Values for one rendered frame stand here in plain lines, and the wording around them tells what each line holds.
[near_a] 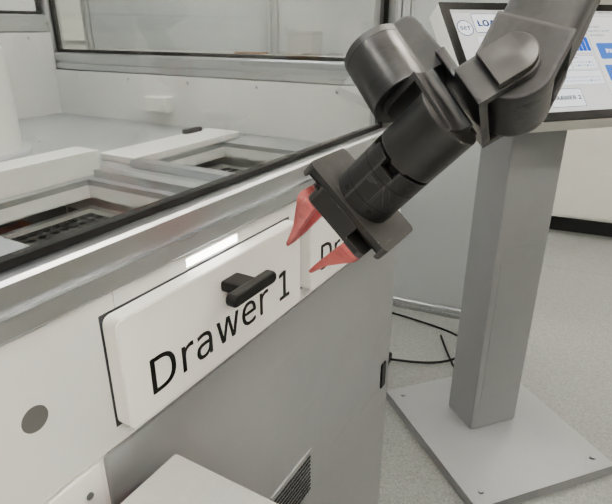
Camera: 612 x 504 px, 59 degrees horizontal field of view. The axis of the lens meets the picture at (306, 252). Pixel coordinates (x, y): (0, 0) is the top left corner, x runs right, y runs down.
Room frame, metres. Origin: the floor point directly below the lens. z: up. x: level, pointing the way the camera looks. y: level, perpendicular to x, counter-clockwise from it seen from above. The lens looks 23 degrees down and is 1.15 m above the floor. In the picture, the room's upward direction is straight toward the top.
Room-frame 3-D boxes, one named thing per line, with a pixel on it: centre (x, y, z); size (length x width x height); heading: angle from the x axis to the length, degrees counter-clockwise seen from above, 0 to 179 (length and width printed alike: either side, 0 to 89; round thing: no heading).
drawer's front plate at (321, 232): (0.78, -0.07, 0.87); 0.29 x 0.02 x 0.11; 150
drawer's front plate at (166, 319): (0.51, 0.09, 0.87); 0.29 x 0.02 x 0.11; 150
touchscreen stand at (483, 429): (1.31, -0.56, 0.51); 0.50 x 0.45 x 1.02; 19
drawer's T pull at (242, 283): (0.49, 0.06, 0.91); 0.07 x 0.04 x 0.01; 150
